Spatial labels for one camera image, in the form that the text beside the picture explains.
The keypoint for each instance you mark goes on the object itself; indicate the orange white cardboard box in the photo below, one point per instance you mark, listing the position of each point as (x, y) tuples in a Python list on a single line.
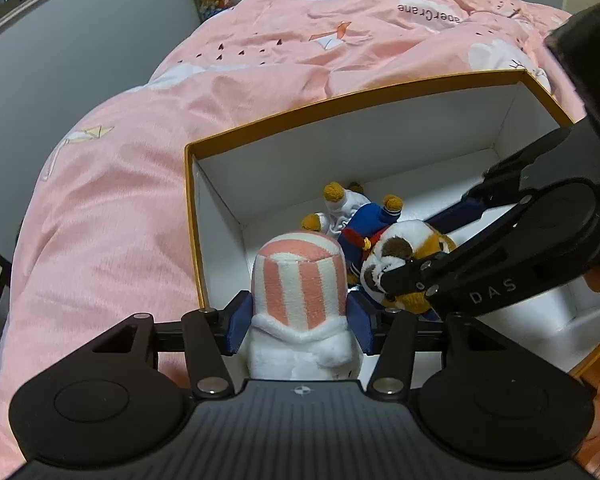
[(426, 141)]

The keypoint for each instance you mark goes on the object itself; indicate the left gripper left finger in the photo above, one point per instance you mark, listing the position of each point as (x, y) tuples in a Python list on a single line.
[(212, 338)]

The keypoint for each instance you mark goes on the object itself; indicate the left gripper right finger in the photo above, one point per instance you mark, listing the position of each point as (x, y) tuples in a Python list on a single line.
[(390, 335)]

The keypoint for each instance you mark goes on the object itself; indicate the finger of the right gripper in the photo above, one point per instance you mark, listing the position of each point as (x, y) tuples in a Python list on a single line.
[(493, 267), (500, 186)]

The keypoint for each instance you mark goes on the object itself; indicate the brown white bear plush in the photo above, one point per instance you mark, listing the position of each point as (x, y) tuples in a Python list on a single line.
[(374, 238)]

